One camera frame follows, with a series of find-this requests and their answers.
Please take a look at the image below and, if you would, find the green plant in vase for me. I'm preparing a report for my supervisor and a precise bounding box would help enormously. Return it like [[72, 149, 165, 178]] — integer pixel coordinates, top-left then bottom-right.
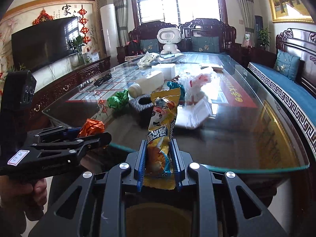
[[68, 35, 86, 65]]

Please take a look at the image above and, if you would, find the black cable bundle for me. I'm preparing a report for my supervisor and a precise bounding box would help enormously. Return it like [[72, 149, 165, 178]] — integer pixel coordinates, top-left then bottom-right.
[[93, 73, 113, 87]]

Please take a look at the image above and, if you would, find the person's left hand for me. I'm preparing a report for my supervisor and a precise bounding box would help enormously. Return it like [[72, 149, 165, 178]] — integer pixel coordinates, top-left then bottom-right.
[[1, 176, 47, 211]]

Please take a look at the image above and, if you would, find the red fu ornament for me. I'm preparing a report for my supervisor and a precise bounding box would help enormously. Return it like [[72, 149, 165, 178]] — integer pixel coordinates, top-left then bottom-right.
[[32, 9, 54, 25]]

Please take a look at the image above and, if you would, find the teal pillow far left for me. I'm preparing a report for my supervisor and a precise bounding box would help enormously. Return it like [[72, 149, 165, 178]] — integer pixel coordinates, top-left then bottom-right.
[[140, 39, 160, 53]]

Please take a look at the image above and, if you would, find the dark wooden tv cabinet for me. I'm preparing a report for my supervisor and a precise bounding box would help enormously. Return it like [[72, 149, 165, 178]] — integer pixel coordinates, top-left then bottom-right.
[[27, 56, 110, 131]]

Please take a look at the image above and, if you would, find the right window curtain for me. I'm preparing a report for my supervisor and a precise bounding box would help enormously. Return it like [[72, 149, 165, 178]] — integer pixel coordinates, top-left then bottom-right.
[[237, 0, 255, 42]]

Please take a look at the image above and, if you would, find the green crumpled paper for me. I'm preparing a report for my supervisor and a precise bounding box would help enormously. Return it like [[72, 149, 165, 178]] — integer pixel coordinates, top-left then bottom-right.
[[107, 89, 129, 111]]

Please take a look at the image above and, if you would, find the white foam block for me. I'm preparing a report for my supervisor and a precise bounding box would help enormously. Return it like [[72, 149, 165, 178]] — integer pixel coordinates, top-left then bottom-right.
[[151, 63, 176, 80]]

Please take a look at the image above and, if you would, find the white toy robot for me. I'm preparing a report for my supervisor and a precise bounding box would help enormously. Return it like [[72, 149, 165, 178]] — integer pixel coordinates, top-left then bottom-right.
[[157, 27, 182, 55]]

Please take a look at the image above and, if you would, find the white blue wipes pack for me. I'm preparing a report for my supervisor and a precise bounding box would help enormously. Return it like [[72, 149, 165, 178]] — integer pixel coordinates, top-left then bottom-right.
[[157, 53, 186, 64]]

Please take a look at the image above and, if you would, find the teal embroidered pillow near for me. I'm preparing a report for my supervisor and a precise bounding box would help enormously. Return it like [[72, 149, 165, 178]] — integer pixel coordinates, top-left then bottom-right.
[[274, 50, 300, 81]]

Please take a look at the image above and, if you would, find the potted green corner plant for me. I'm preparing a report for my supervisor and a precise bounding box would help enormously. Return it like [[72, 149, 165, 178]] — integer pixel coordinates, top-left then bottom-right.
[[258, 28, 271, 50]]

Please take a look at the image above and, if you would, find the carved wooden side sofa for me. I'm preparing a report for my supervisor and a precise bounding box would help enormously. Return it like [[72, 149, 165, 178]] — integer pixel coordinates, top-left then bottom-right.
[[247, 28, 315, 154]]

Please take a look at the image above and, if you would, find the yellow snack wrapper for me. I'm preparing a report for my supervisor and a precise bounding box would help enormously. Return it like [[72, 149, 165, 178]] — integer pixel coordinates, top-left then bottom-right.
[[144, 88, 181, 190]]

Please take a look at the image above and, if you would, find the left window curtain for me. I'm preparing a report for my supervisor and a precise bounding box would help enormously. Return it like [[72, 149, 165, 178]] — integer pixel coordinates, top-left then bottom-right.
[[113, 0, 129, 46]]

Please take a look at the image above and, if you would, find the gold framed tree painting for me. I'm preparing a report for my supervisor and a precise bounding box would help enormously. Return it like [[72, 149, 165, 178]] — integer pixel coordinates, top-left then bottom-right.
[[269, 0, 314, 24]]

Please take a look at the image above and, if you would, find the teal paper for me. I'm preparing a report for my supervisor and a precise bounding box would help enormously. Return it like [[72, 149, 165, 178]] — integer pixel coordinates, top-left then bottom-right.
[[166, 81, 185, 102]]

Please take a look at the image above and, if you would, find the window curtain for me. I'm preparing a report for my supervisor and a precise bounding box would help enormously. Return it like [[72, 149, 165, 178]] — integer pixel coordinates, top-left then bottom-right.
[[113, 0, 129, 46], [237, 0, 255, 42]]

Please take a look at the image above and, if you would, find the orange paper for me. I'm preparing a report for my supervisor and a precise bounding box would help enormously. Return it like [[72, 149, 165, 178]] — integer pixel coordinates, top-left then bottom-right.
[[77, 119, 105, 137]]

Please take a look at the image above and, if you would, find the white standing air conditioner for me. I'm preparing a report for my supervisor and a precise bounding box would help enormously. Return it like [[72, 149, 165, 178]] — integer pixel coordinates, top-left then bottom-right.
[[100, 4, 119, 66]]

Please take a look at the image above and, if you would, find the carved wooden far armchair left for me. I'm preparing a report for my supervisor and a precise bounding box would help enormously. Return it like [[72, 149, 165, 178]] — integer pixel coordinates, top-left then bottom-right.
[[116, 20, 178, 64]]

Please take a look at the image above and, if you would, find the large window frame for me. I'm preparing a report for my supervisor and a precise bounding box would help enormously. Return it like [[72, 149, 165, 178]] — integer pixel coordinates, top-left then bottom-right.
[[131, 0, 228, 27]]

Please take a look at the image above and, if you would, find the carved wooden far armchair right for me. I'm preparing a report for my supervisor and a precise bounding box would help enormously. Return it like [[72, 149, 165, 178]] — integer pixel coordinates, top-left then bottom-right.
[[178, 18, 237, 53]]

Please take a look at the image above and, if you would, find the white plastic bottle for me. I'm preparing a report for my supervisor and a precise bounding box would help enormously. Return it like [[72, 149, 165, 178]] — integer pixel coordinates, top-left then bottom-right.
[[128, 70, 164, 98]]

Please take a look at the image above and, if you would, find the black flat television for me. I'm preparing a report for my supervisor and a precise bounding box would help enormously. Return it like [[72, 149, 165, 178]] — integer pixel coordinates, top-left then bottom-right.
[[11, 17, 79, 72]]

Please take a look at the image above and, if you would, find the red chinese knot string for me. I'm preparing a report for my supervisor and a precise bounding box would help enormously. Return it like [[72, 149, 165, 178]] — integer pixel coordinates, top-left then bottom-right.
[[77, 4, 92, 45]]

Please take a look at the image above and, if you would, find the black tower speaker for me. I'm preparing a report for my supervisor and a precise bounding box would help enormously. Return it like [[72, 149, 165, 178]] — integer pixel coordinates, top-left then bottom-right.
[[254, 15, 263, 41]]

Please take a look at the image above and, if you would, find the blue sofa seat cushion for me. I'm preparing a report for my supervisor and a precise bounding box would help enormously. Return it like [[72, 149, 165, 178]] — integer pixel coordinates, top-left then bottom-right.
[[248, 61, 316, 139]]

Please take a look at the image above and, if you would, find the teal pillow far right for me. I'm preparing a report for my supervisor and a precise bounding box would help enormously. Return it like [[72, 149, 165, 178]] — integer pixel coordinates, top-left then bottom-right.
[[191, 36, 220, 54]]

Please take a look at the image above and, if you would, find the white patterned plastic bag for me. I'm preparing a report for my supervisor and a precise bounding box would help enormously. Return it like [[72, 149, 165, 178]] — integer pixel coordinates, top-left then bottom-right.
[[137, 52, 159, 67]]

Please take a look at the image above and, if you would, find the carved wooden armchair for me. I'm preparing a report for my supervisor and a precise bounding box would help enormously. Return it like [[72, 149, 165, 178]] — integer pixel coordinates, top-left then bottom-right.
[[178, 18, 237, 53], [116, 20, 178, 64]]

